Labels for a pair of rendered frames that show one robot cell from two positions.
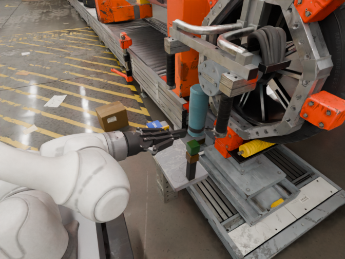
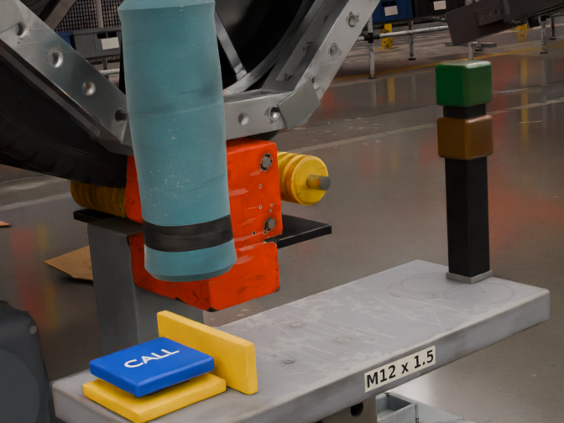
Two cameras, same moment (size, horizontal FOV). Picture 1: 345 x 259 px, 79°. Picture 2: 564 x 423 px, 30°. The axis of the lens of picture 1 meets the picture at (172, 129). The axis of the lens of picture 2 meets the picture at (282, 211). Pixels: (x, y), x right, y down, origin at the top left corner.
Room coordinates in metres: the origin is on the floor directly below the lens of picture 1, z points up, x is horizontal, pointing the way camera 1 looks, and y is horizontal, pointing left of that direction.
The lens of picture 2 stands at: (0.91, 0.86, 0.77)
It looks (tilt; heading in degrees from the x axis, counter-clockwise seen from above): 14 degrees down; 259
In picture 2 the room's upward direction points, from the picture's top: 4 degrees counter-clockwise
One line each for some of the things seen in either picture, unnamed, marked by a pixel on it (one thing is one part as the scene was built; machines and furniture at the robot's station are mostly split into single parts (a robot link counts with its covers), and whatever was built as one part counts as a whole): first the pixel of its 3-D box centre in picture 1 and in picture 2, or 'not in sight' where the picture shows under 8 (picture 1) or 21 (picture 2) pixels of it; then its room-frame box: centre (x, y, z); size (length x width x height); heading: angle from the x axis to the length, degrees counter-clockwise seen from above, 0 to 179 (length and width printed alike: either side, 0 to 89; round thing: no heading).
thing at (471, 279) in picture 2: (191, 162); (466, 174); (0.54, -0.08, 0.55); 0.03 x 0.03 x 0.21; 28
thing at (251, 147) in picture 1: (262, 142); (247, 169); (0.70, -0.42, 0.51); 0.29 x 0.06 x 0.06; 118
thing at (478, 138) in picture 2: (192, 155); (465, 136); (0.54, -0.08, 0.59); 0.04 x 0.04 x 0.04; 28
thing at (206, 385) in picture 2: not in sight; (154, 387); (0.87, 0.10, 0.46); 0.08 x 0.08 x 0.01; 28
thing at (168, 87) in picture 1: (170, 70); not in sight; (0.80, 0.01, 0.83); 0.04 x 0.04 x 0.16
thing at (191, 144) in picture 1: (193, 147); (463, 83); (0.54, -0.08, 0.64); 0.04 x 0.04 x 0.04; 28
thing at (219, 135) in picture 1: (223, 114); not in sight; (0.50, -0.15, 0.83); 0.04 x 0.04 x 0.16
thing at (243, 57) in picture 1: (251, 29); not in sight; (0.61, -0.22, 1.03); 0.19 x 0.18 x 0.11; 118
